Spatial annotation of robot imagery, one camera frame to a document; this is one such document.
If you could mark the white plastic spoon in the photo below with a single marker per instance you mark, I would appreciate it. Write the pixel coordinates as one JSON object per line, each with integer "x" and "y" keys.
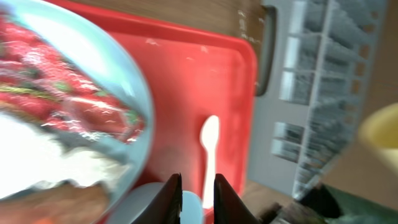
{"x": 209, "y": 136}

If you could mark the red serving tray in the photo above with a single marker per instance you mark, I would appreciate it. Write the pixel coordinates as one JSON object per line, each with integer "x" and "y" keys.
{"x": 192, "y": 74}

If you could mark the light blue plate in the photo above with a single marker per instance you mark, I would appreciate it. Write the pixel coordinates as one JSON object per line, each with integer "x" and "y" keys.
{"x": 75, "y": 29}

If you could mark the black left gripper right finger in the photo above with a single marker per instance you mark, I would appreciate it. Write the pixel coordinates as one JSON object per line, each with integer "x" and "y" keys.
{"x": 228, "y": 207}

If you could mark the light blue bowl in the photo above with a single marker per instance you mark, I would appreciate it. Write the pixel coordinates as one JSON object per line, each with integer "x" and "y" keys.
{"x": 138, "y": 200}

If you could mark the red snack wrapper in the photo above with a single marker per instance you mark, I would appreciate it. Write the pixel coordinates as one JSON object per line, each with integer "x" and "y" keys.
{"x": 43, "y": 86}

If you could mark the grey dishwasher rack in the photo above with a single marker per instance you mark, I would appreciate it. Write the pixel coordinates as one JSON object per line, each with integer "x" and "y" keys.
{"x": 314, "y": 69}

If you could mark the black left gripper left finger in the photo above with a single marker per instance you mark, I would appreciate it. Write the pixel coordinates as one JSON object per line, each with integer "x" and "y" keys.
{"x": 166, "y": 206}

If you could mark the yellow plastic cup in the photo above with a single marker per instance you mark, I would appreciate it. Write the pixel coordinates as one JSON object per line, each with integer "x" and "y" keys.
{"x": 378, "y": 133}

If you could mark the white napkin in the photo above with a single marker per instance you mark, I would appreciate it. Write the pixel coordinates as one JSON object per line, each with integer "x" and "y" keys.
{"x": 32, "y": 158}

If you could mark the orange carrot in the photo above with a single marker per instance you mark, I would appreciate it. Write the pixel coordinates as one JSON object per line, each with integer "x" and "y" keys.
{"x": 64, "y": 204}

